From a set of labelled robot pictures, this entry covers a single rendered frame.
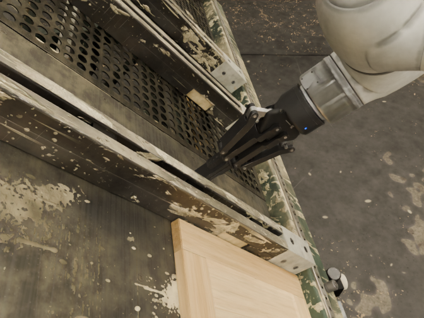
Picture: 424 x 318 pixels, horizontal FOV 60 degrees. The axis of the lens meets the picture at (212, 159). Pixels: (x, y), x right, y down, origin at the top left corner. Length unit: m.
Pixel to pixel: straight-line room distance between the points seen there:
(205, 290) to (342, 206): 1.69
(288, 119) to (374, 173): 1.89
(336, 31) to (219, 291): 0.42
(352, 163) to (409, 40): 2.07
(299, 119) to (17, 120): 0.37
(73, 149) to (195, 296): 0.27
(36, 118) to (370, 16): 0.36
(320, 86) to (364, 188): 1.82
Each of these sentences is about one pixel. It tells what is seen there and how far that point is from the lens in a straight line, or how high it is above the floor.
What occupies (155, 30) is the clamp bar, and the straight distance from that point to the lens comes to 0.91.
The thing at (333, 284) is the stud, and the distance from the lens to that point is 0.94.
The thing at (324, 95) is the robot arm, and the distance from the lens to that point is 0.55.
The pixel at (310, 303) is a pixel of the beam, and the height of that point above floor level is 0.90.
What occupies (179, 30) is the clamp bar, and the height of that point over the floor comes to 1.15.
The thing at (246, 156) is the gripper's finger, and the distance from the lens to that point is 0.62.
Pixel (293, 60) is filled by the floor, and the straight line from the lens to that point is 3.22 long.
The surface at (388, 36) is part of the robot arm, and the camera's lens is 0.39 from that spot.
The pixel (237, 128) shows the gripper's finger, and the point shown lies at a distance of 0.58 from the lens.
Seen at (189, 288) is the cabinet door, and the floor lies 1.20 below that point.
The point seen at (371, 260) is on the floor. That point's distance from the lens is 2.08.
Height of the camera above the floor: 1.72
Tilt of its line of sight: 48 degrees down
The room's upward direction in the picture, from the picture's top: straight up
